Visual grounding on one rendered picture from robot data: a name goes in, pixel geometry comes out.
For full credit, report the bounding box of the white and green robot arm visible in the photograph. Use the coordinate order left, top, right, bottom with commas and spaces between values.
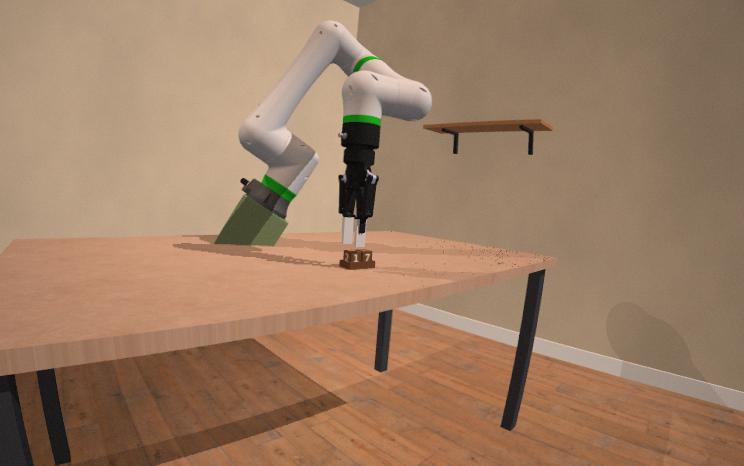
238, 21, 432, 219

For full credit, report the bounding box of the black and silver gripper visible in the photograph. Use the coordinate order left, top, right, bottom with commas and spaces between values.
338, 148, 379, 247

